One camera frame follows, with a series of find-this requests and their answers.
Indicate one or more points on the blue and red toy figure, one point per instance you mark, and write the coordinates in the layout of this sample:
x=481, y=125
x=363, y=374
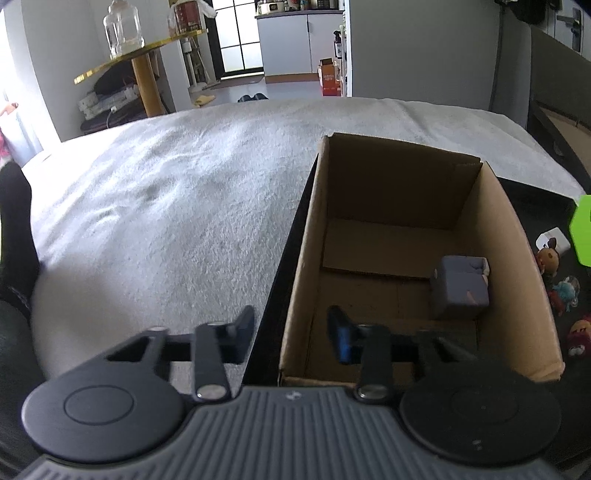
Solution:
x=564, y=290

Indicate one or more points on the black-framed glass door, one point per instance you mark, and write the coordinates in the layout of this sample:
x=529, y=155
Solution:
x=240, y=37

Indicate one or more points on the dark bag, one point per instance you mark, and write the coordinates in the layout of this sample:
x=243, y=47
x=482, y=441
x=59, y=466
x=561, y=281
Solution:
x=115, y=76

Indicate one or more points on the orange toy figure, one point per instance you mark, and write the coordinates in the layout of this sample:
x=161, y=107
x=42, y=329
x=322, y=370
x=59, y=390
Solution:
x=548, y=261

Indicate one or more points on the white fluffy blanket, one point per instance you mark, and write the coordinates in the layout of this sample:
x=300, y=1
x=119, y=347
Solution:
x=184, y=207

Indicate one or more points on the white plug charger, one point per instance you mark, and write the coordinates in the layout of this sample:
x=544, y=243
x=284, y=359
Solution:
x=551, y=240

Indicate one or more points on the white rice cooker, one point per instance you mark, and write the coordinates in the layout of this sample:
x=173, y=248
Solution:
x=270, y=7

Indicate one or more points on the black plastic tray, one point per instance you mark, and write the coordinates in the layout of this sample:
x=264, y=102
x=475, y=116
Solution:
x=526, y=207

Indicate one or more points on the yellow cloth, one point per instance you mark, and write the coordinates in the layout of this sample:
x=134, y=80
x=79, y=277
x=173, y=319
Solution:
x=204, y=100

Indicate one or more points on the person's leg in black sock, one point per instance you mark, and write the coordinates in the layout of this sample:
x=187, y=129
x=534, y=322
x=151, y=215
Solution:
x=16, y=221

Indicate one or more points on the white power strip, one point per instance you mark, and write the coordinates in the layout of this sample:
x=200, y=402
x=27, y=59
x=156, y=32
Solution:
x=108, y=99

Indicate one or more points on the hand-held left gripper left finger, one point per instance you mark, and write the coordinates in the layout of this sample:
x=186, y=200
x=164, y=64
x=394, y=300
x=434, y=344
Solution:
x=242, y=325

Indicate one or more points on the dark spray bottle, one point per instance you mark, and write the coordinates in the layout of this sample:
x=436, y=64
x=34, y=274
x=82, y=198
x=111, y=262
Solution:
x=338, y=46

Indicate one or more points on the white stand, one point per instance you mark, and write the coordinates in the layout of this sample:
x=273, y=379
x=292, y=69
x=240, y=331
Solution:
x=195, y=64

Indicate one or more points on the white kitchen cabinet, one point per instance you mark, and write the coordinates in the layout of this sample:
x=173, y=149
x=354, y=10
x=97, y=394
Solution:
x=286, y=41

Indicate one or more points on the clear glass jug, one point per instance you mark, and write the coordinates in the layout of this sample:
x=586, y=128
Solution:
x=122, y=32

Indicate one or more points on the row of kitchen bottles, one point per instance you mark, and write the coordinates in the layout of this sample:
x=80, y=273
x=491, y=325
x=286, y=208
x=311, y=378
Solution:
x=314, y=4

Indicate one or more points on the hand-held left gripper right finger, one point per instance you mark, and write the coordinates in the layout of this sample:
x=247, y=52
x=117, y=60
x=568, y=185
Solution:
x=344, y=341

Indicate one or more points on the brown cardboard box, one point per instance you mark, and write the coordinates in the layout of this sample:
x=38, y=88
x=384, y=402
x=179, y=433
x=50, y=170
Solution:
x=406, y=184

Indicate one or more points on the grey cube block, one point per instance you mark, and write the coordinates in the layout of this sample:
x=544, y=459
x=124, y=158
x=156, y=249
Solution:
x=457, y=290

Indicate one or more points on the red canister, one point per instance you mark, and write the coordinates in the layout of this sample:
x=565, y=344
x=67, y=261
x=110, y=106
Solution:
x=187, y=18

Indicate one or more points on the orange carton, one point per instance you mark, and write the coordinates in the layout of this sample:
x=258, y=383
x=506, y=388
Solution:
x=328, y=81

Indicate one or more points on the round gold-edged wooden table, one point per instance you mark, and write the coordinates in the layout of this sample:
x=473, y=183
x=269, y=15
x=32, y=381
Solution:
x=147, y=87

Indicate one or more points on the black-framed flat cardboard box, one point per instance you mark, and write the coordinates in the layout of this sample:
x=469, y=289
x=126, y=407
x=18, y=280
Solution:
x=572, y=134

